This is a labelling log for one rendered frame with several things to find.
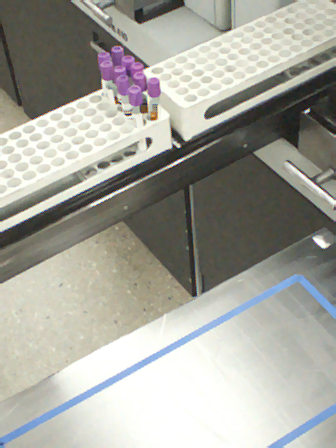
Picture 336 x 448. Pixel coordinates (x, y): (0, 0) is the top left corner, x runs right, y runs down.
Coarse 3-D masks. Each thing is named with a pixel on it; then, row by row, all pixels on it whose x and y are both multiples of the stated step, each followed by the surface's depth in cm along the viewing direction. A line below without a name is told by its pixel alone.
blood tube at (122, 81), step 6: (120, 78) 91; (126, 78) 90; (120, 84) 90; (126, 84) 90; (120, 90) 91; (126, 90) 91; (120, 96) 92; (126, 96) 92; (126, 102) 92; (126, 108) 93; (126, 114) 94
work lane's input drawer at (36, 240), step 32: (288, 96) 103; (320, 96) 105; (224, 128) 100; (256, 128) 102; (288, 128) 105; (160, 160) 96; (192, 160) 98; (224, 160) 102; (96, 192) 93; (128, 192) 95; (160, 192) 98; (32, 224) 90; (64, 224) 92; (96, 224) 95; (0, 256) 89; (32, 256) 92
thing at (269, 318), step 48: (240, 288) 81; (288, 288) 80; (144, 336) 77; (192, 336) 77; (240, 336) 77; (288, 336) 76; (48, 384) 74; (96, 384) 74; (144, 384) 74; (192, 384) 73; (240, 384) 73; (288, 384) 72; (0, 432) 71; (48, 432) 71; (96, 432) 71; (144, 432) 70; (192, 432) 70; (240, 432) 69; (288, 432) 69
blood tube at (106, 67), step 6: (102, 66) 92; (108, 66) 92; (102, 72) 93; (108, 72) 93; (102, 78) 94; (108, 78) 93; (108, 84) 94; (114, 84) 95; (108, 90) 95; (114, 90) 95; (108, 96) 96; (114, 96) 95; (114, 102) 96
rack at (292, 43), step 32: (320, 0) 109; (256, 32) 105; (288, 32) 105; (320, 32) 104; (160, 64) 101; (192, 64) 101; (224, 64) 102; (256, 64) 100; (288, 64) 100; (320, 64) 105; (160, 96) 98; (192, 96) 97; (224, 96) 97; (256, 96) 101; (192, 128) 97
